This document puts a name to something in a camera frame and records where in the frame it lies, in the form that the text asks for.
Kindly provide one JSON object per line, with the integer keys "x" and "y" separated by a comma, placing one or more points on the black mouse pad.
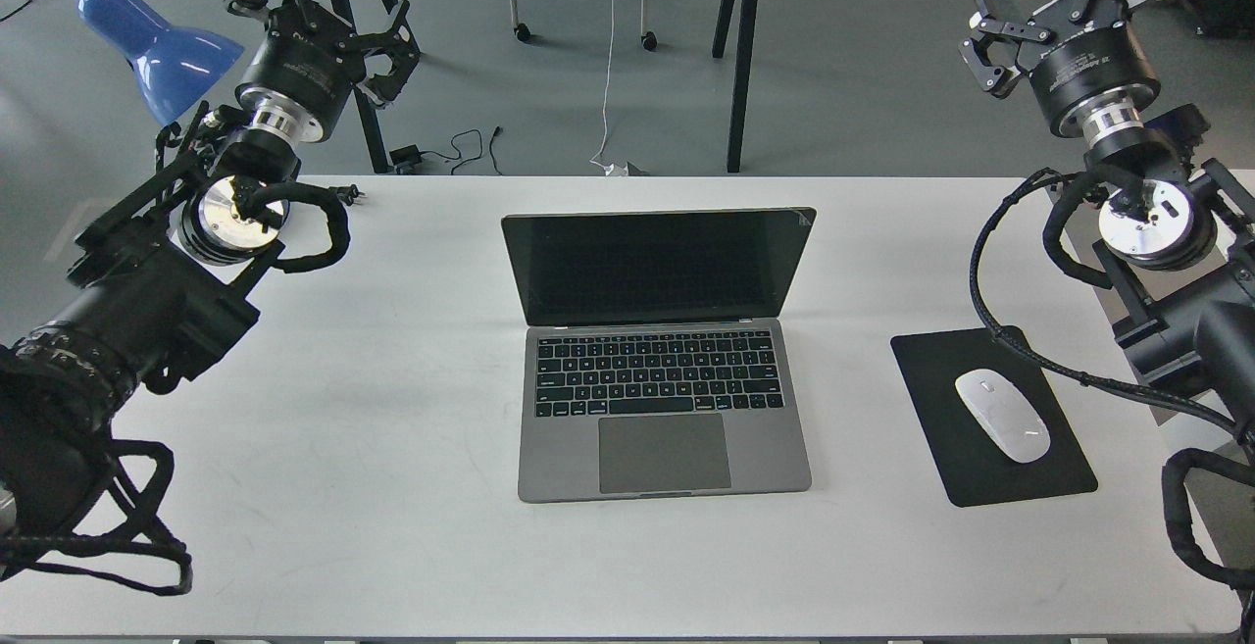
{"x": 974, "y": 471}

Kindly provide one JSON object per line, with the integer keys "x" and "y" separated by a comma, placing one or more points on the grey laptop computer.
{"x": 655, "y": 364}

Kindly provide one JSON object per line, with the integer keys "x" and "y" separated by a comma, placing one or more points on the white computer mouse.
{"x": 1005, "y": 414}

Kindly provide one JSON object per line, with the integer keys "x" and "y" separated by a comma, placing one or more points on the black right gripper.
{"x": 1066, "y": 63}

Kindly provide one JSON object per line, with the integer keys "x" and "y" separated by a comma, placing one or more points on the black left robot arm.
{"x": 164, "y": 275}

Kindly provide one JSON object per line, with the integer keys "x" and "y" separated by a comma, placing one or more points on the black power adapter with cable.
{"x": 414, "y": 160}

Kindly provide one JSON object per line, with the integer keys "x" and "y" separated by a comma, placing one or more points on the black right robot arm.
{"x": 1173, "y": 240}

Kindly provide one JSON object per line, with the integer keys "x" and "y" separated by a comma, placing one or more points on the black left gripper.
{"x": 296, "y": 74}

